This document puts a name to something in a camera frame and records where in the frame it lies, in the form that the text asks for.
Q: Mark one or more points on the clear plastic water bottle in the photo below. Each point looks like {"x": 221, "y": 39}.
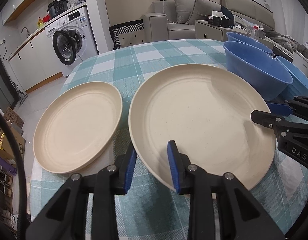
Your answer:
{"x": 255, "y": 33}

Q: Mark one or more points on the cardboard box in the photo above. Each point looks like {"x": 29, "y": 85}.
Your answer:
{"x": 13, "y": 144}

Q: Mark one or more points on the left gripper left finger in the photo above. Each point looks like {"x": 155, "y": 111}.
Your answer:
{"x": 64, "y": 215}

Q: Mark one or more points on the black pressure cooker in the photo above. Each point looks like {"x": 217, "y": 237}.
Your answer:
{"x": 57, "y": 7}

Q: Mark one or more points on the blue bowl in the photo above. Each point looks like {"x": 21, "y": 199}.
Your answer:
{"x": 263, "y": 72}
{"x": 299, "y": 87}
{"x": 237, "y": 37}

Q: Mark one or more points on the white kitchen counter cabinets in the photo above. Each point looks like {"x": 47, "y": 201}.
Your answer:
{"x": 35, "y": 63}

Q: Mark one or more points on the grey sofa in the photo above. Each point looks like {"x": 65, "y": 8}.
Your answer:
{"x": 175, "y": 20}

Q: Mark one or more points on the white washing machine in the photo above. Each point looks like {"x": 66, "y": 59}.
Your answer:
{"x": 72, "y": 39}

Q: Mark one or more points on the grey side cabinet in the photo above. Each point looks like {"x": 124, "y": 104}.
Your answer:
{"x": 203, "y": 30}

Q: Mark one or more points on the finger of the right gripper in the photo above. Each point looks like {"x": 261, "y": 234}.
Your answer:
{"x": 277, "y": 108}
{"x": 268, "y": 120}

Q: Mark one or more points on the large cream plate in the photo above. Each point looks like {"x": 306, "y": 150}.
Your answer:
{"x": 206, "y": 111}

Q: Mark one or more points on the black electronics box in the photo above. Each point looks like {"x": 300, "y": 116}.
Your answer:
{"x": 221, "y": 19}

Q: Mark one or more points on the black patterned cushion chair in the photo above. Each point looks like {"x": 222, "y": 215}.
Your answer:
{"x": 127, "y": 34}

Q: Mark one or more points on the wooden shoe rack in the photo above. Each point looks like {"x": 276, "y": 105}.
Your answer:
{"x": 6, "y": 199}

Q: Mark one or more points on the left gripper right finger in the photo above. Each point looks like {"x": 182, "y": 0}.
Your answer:
{"x": 219, "y": 198}

